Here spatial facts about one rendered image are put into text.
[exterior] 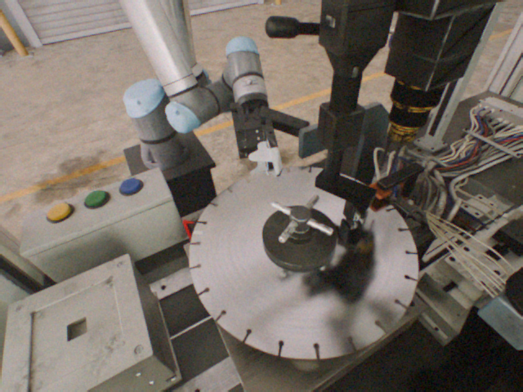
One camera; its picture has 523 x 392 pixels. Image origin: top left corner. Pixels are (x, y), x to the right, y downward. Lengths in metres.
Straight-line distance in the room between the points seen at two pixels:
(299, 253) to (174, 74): 0.47
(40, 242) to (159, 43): 0.45
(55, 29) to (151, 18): 5.56
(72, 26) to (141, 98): 5.39
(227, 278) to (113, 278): 0.21
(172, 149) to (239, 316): 0.64
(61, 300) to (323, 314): 0.39
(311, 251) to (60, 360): 0.36
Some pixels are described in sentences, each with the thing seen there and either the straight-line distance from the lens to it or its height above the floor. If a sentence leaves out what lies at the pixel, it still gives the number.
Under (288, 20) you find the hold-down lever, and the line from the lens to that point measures 0.33.
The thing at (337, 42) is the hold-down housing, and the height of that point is 1.21.
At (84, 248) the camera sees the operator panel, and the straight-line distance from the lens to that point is 0.66.
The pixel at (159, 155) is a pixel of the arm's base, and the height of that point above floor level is 0.80.
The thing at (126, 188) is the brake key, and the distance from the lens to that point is 0.65.
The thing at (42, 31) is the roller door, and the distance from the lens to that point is 6.24.
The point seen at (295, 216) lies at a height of 1.00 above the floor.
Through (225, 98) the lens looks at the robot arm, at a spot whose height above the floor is 0.98.
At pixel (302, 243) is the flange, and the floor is 0.96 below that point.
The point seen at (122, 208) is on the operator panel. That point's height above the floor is 0.90.
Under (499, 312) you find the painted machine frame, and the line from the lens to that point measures 0.34.
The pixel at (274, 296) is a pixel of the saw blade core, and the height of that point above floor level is 0.95.
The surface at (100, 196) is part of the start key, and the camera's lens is 0.66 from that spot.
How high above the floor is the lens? 1.29
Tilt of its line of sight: 46 degrees down
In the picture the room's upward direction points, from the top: 5 degrees counter-clockwise
